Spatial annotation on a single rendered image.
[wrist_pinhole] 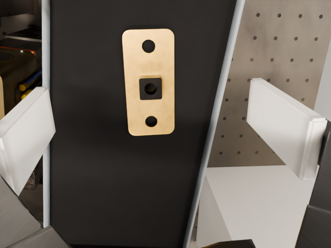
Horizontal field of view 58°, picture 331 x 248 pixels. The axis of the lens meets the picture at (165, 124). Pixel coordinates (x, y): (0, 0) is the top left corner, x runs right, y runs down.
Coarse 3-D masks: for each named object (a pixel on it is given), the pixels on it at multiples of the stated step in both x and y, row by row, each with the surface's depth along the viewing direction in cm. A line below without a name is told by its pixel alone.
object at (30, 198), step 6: (42, 180) 36; (36, 186) 35; (42, 186) 35; (24, 192) 35; (30, 192) 35; (36, 192) 35; (42, 192) 35; (24, 198) 36; (30, 198) 36; (36, 198) 36; (42, 198) 36; (30, 204) 36; (36, 204) 36; (42, 204) 36; (30, 210) 36; (36, 210) 36; (42, 210) 36; (36, 216) 37
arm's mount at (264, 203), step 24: (216, 168) 81; (240, 168) 81; (264, 168) 82; (288, 168) 82; (216, 192) 71; (240, 192) 71; (264, 192) 71; (288, 192) 72; (216, 216) 68; (240, 216) 63; (264, 216) 64; (288, 216) 64; (216, 240) 68; (264, 240) 57; (288, 240) 57
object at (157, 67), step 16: (128, 32) 21; (144, 32) 22; (160, 32) 22; (128, 48) 22; (160, 48) 22; (128, 64) 22; (144, 64) 22; (160, 64) 23; (128, 80) 23; (144, 80) 22; (160, 80) 22; (128, 96) 23; (144, 96) 22; (160, 96) 23; (128, 112) 24; (144, 112) 24; (160, 112) 24; (128, 128) 24; (144, 128) 25; (160, 128) 25
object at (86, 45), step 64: (64, 0) 20; (128, 0) 21; (192, 0) 21; (64, 64) 22; (192, 64) 23; (64, 128) 24; (192, 128) 25; (64, 192) 26; (128, 192) 27; (192, 192) 28
